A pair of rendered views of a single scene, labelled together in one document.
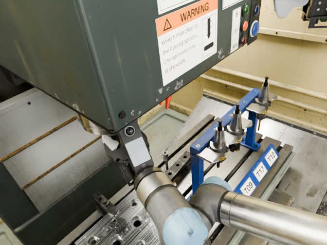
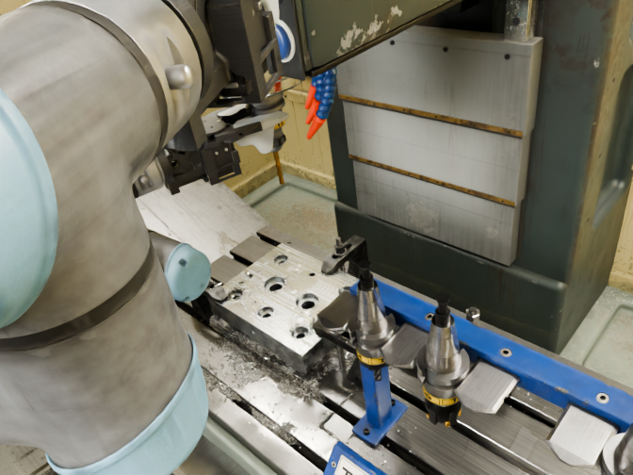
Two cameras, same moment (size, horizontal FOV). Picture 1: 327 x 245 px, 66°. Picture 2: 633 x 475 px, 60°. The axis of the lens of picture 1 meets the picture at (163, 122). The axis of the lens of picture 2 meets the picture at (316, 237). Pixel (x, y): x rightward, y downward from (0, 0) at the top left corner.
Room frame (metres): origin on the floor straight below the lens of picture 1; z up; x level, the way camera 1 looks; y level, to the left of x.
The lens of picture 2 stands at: (0.59, -0.71, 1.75)
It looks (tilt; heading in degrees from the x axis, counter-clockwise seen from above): 35 degrees down; 91
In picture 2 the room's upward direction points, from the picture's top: 10 degrees counter-clockwise
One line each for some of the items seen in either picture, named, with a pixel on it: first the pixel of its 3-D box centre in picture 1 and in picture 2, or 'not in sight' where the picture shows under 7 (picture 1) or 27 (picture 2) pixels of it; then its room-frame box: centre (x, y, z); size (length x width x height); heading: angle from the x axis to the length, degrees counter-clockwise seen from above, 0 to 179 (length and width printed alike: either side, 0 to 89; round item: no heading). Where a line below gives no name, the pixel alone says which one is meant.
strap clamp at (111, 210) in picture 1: (106, 207); (344, 263); (0.62, 0.27, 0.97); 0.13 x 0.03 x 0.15; 43
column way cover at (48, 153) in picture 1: (64, 140); (426, 144); (0.85, 0.43, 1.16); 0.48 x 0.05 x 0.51; 133
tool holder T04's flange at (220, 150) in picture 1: (219, 146); (372, 329); (0.63, -0.18, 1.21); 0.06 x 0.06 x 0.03
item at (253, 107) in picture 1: (256, 108); (579, 438); (0.82, -0.38, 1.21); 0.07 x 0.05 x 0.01; 43
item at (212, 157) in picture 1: (209, 155); (341, 313); (0.59, -0.14, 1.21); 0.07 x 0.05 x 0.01; 43
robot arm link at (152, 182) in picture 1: (156, 189); (143, 168); (0.33, 0.03, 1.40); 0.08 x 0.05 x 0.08; 115
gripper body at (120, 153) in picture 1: (139, 168); (195, 153); (0.41, 0.07, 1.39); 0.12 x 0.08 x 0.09; 25
